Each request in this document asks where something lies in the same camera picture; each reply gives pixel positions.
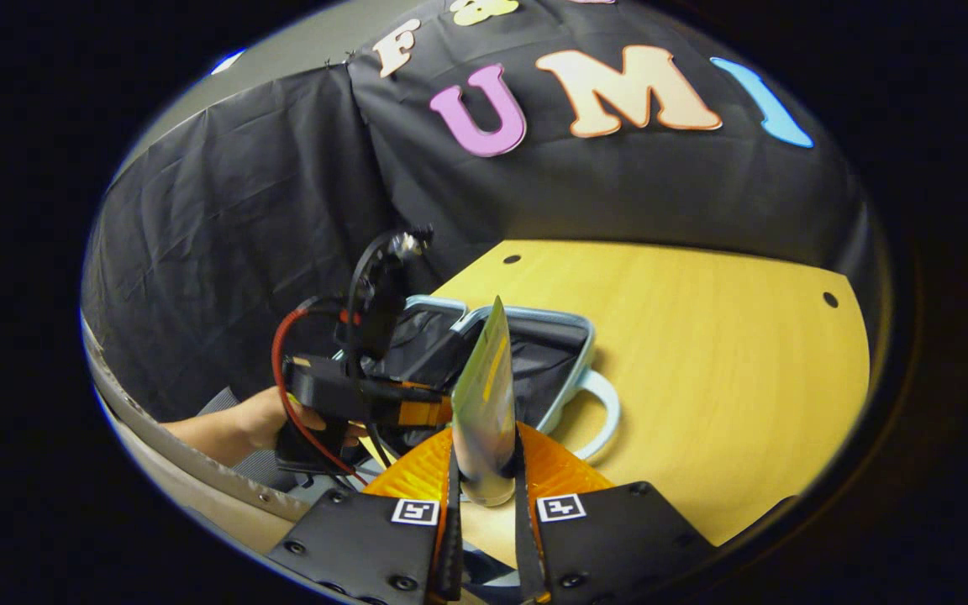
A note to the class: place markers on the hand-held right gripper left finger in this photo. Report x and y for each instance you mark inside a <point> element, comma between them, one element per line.
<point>358,542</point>

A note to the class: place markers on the silver cosmetic tube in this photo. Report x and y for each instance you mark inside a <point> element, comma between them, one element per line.
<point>484,403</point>

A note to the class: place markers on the grey ribbed fabric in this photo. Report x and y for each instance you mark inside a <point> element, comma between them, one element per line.
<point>270,466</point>

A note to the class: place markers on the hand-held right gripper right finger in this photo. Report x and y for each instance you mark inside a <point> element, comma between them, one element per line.
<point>610,546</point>

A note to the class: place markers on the black backdrop cloth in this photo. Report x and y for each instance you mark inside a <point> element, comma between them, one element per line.
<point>240,210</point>

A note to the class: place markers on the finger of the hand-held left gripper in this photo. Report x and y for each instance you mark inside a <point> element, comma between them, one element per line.
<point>425,413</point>

